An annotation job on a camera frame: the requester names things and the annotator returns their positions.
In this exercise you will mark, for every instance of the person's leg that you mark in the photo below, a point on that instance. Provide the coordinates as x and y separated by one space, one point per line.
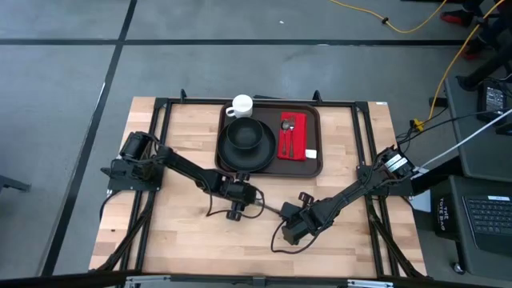
494 32

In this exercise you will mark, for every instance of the dark grey wheeled cart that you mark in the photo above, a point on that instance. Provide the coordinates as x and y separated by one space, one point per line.
460 256

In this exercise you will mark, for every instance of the black power supply box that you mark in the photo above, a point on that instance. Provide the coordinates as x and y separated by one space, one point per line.
494 100

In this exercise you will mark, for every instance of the white ceramic mug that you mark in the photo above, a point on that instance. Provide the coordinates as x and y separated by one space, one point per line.
242 105

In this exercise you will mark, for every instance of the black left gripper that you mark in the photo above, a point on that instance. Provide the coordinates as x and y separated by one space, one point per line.
232 192

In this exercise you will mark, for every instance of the black overhead mount crossbar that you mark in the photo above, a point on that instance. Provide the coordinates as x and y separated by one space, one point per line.
256 281

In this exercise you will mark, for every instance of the black keyboard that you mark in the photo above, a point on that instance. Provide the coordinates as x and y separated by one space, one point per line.
490 220

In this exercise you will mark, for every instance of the person's foot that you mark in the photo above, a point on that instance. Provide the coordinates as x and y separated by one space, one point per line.
454 18
469 52

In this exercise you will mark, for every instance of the black stand leg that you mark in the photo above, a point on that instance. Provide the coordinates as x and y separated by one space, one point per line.
488 70

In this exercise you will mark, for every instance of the metal fork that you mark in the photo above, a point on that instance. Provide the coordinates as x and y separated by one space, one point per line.
291 140

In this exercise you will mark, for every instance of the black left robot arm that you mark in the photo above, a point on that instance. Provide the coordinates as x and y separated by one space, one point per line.
188 170

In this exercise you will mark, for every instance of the dark brown serving tray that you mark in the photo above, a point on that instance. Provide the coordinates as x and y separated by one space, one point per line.
312 168

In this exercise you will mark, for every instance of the black chopstick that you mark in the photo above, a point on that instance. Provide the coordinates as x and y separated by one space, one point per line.
274 209
270 207

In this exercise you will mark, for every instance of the black aluminium table frame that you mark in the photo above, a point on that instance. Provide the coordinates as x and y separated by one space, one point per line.
192 101

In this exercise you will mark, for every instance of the red cloth napkin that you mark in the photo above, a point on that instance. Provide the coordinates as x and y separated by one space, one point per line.
300 136

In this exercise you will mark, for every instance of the black round plate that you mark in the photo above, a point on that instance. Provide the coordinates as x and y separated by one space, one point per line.
248 160

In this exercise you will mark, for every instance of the black bowl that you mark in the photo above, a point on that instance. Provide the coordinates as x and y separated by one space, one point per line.
245 134

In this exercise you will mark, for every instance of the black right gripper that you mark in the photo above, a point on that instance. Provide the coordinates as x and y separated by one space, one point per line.
306 220

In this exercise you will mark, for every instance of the grey chair leg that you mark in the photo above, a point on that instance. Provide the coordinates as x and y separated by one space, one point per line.
12 184

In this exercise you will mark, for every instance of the grey desk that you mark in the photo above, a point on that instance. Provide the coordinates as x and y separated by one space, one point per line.
464 140

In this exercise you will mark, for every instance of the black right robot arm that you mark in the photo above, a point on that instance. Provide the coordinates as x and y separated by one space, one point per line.
360 188

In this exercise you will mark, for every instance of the black tote bag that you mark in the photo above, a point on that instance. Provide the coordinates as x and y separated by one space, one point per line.
445 216

